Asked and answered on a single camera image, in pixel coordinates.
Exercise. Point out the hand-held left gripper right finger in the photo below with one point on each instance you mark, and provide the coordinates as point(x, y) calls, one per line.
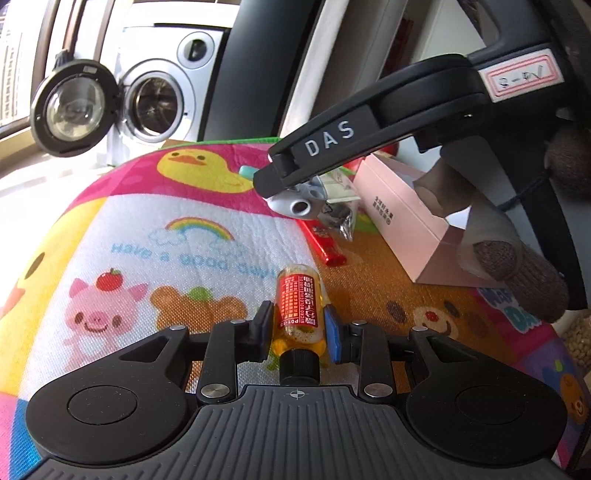
point(333, 334)

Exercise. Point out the person's right hand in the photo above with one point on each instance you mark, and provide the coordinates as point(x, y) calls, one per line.
point(521, 272)

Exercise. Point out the small orange bottle red label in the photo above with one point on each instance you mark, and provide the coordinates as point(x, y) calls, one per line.
point(298, 304)

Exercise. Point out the pink cardboard box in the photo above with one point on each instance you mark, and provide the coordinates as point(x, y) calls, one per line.
point(406, 217)

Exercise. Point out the teal plastic tool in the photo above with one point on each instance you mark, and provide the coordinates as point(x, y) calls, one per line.
point(247, 173)

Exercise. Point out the red lighter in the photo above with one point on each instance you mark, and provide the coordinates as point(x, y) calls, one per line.
point(330, 251)

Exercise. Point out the white printed packet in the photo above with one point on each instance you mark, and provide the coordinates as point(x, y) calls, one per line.
point(341, 187)

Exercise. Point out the round washing machine door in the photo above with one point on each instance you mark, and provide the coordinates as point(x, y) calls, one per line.
point(69, 108)

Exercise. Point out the silver washing machine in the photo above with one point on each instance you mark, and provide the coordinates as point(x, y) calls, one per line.
point(138, 46)

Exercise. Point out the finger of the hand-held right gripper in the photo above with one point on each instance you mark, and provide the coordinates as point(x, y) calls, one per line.
point(281, 180)

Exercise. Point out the window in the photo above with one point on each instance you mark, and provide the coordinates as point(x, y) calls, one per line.
point(11, 69)

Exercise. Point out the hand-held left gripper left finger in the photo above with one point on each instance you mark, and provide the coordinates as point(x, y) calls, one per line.
point(265, 330)

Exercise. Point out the colourful printed play mat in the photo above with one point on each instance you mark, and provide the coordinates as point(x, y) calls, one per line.
point(138, 221)

